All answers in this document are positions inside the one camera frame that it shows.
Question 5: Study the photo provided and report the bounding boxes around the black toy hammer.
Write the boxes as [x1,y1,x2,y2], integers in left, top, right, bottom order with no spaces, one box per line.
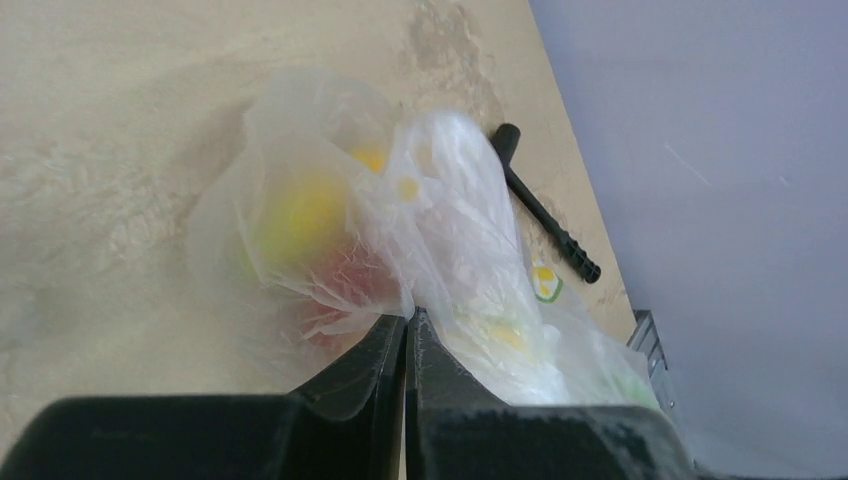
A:
[488,123,602,284]

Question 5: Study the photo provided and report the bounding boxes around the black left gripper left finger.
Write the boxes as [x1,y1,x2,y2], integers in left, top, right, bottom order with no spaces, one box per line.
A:
[1,316,406,479]

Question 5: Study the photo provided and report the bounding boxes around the translucent printed plastic bag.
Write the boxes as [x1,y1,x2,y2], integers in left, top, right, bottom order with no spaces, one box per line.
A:
[186,68,658,408]

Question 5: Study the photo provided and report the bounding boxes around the yellow fake fruit in bag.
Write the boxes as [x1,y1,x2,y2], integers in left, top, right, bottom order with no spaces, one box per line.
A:
[254,174,349,267]

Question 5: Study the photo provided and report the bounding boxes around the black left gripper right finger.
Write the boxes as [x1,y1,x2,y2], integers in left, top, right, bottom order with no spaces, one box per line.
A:
[406,309,696,479]

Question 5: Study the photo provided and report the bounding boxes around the red fake fruits in bag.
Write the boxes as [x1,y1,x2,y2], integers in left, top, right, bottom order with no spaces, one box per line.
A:
[299,246,402,350]

